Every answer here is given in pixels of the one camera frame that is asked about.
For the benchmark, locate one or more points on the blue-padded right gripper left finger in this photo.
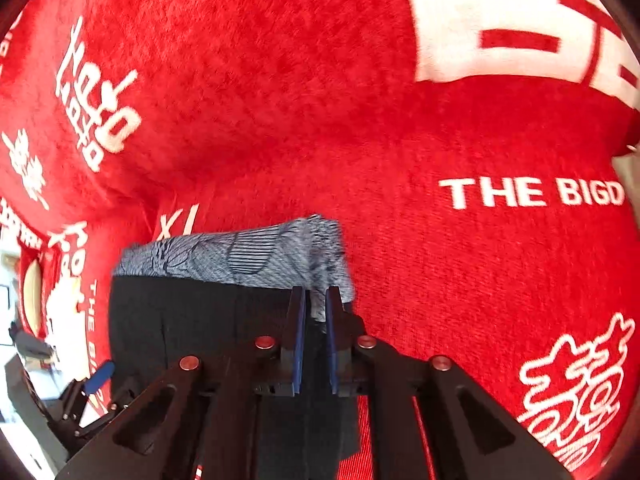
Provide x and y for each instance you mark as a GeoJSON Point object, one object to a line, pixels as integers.
{"type": "Point", "coordinates": [199, 420]}

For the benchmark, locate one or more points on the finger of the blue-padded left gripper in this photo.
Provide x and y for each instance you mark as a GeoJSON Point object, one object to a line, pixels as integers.
{"type": "Point", "coordinates": [99, 377]}

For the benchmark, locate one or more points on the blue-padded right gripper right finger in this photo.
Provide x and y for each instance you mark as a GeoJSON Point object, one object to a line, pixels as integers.
{"type": "Point", "coordinates": [428, 419]}

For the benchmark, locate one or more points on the black pants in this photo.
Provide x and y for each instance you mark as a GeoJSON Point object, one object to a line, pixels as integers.
{"type": "Point", "coordinates": [153, 322]}

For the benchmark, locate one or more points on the blue leaf-patterned cloth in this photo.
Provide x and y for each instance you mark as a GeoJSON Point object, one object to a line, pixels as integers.
{"type": "Point", "coordinates": [305, 252]}

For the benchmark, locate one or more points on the beige cushion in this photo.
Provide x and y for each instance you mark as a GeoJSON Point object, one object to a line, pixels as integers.
{"type": "Point", "coordinates": [627, 168]}

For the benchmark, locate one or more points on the red blanket with white print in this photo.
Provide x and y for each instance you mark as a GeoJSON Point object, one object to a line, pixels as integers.
{"type": "Point", "coordinates": [464, 146]}

